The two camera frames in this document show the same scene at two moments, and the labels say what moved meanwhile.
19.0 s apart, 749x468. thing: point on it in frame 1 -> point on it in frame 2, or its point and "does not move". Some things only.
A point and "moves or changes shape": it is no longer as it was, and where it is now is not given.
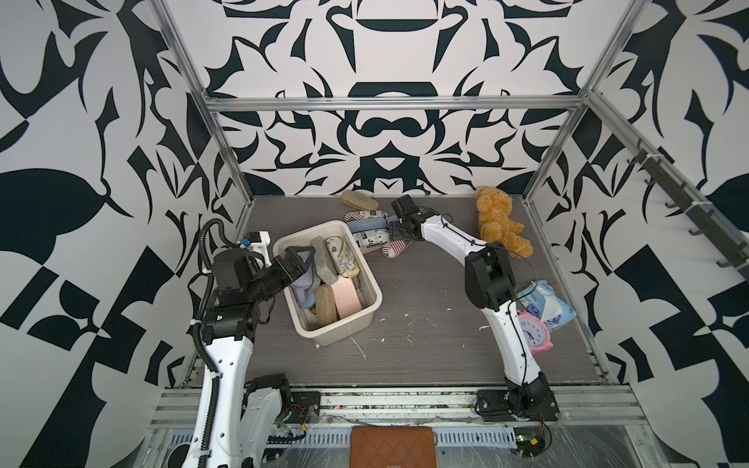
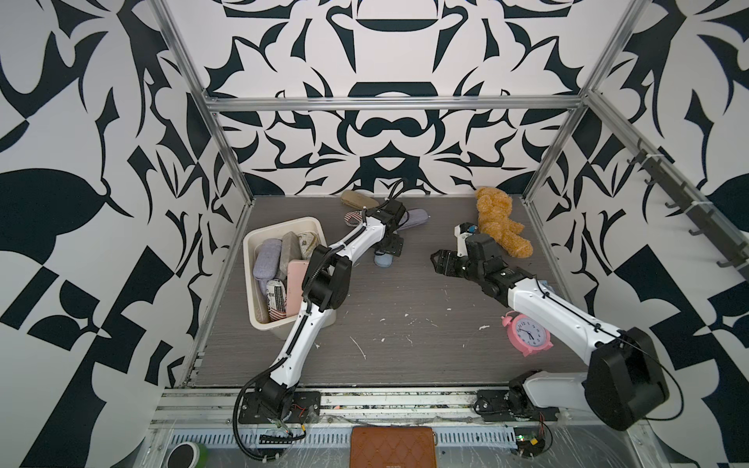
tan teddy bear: (496, 226) does not move
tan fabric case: (359, 200) does not move
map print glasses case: (342, 256) moves or changes shape
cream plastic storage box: (303, 321) -> (278, 329)
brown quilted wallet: (393, 447) does not move
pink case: (367, 250) -> (295, 274)
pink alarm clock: (537, 333) does not move
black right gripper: (394, 231) -> (446, 257)
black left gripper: (285, 276) -> (395, 246)
